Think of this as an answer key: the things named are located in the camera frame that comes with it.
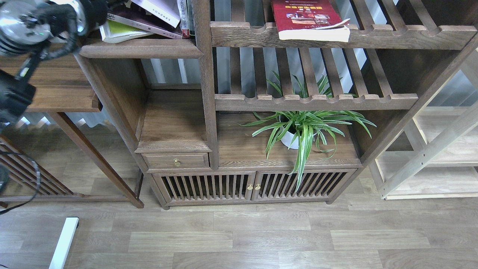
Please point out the red paperback book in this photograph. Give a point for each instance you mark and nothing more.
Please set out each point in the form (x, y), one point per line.
(313, 20)

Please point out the white purple paperback book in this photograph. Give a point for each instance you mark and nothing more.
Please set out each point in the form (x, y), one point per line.
(166, 10)

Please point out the maroon book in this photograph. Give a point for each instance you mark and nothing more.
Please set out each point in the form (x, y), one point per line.
(133, 15)

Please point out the yellow green paperback book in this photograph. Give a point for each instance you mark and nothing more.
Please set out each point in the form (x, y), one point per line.
(114, 32)

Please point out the light wooden shelf rack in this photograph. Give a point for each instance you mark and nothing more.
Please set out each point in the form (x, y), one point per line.
(442, 162)

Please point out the dark wooden bookshelf cabinet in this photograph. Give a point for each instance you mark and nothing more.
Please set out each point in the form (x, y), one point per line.
(189, 99)

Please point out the white plant pot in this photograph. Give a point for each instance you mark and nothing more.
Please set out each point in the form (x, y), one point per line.
(288, 138)

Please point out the green spider plant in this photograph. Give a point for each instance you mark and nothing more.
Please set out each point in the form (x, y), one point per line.
(307, 127)

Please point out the brass drawer knob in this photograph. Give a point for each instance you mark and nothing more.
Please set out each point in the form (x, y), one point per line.
(176, 162)

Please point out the dark green upright book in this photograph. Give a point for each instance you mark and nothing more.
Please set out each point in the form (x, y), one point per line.
(190, 18)

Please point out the white red upright book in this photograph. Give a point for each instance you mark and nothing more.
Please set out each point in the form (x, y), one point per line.
(184, 18)

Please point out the dark wooden side table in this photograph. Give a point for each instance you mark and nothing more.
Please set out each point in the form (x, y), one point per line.
(62, 87)

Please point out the white metal stand leg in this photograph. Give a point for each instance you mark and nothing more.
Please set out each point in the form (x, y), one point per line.
(64, 243)

